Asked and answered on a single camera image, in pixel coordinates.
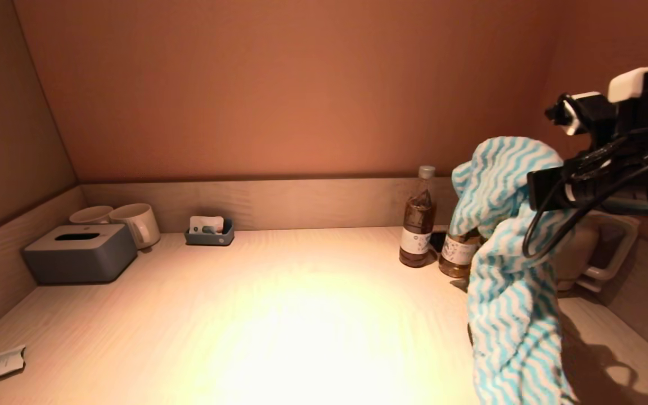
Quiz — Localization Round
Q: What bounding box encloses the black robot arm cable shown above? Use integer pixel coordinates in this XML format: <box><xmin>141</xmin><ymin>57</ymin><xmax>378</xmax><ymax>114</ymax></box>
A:
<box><xmin>523</xmin><ymin>127</ymin><xmax>648</xmax><ymax>260</ymax></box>

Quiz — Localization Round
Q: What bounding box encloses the blue white striped towel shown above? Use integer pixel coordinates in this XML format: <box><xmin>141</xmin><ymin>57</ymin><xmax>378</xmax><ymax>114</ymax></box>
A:
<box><xmin>449</xmin><ymin>136</ymin><xmax>578</xmax><ymax>405</ymax></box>

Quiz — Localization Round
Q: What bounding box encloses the small blue-grey tray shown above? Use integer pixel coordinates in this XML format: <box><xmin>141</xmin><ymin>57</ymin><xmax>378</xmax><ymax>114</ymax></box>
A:
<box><xmin>184</xmin><ymin>219</ymin><xmax>235</xmax><ymax>246</ymax></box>

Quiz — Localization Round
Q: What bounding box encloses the white sachet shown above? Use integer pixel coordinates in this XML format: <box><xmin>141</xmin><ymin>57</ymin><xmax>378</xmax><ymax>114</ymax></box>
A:
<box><xmin>189</xmin><ymin>216</ymin><xmax>224</xmax><ymax>235</ymax></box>

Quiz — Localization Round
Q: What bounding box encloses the white electric kettle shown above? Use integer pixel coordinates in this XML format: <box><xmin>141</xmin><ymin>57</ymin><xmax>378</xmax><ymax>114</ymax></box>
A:
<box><xmin>553</xmin><ymin>213</ymin><xmax>641</xmax><ymax>293</ymax></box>

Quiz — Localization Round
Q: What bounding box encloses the dark tea bottle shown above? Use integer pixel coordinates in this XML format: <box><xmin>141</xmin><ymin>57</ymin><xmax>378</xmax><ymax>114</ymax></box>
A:
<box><xmin>398</xmin><ymin>165</ymin><xmax>437</xmax><ymax>268</ymax></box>

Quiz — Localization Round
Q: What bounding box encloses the grey tissue box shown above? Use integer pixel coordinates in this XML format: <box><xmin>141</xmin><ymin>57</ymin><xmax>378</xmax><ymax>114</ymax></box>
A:
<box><xmin>22</xmin><ymin>224</ymin><xmax>138</xmax><ymax>284</ymax></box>

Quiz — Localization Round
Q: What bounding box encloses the white ceramic mug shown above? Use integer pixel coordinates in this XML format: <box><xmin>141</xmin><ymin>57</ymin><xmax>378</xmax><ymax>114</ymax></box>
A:
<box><xmin>109</xmin><ymin>203</ymin><xmax>161</xmax><ymax>250</ymax></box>
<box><xmin>69</xmin><ymin>205</ymin><xmax>114</xmax><ymax>226</ymax></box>

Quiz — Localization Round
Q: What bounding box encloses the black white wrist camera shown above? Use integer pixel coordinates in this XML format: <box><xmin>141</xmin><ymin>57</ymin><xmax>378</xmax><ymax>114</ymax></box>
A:
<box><xmin>545</xmin><ymin>65</ymin><xmax>648</xmax><ymax>150</ymax></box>

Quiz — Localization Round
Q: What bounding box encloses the amber tea bottle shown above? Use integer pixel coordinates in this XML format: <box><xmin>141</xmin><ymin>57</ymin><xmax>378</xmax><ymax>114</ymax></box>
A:
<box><xmin>439</xmin><ymin>228</ymin><xmax>485</xmax><ymax>279</ymax></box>

